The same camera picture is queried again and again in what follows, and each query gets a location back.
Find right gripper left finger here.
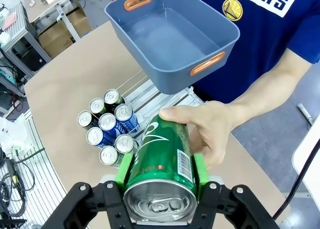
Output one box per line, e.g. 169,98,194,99
48,152,137,229

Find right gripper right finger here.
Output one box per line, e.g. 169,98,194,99
191,153,281,229

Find green beverage can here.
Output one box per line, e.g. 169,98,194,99
99,145,122,168
114,134,139,155
122,113,198,221

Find blue beverage can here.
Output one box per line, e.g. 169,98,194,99
86,127,113,150
98,112,118,135
114,103,140,134

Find blue bin orange handles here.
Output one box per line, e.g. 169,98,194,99
104,0,241,95

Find person's left forearm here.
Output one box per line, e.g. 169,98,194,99
224,45,313,137

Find white clear can dispenser rack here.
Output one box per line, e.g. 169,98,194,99
109,70,204,140

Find person's left hand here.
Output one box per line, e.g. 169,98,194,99
159,100,242,170

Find white slatted robot platform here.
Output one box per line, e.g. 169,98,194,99
0,108,68,229

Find white side table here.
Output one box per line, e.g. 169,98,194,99
291,123,320,197

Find white pipe piece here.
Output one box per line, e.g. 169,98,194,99
297,103,315,126

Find person in blue shirt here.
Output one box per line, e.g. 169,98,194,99
193,0,320,105

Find black computer tower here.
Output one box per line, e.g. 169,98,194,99
12,36,50,72

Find large brown cardboard box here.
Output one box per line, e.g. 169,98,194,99
37,2,92,52

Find wooden desk white legs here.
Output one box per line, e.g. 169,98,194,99
24,0,87,42

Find thin black cable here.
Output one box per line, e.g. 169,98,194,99
271,141,320,221

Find black floor cable bundle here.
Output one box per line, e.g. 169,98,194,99
0,148,36,215

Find aluminium frame equipment rack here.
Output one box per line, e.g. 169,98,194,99
0,1,52,97

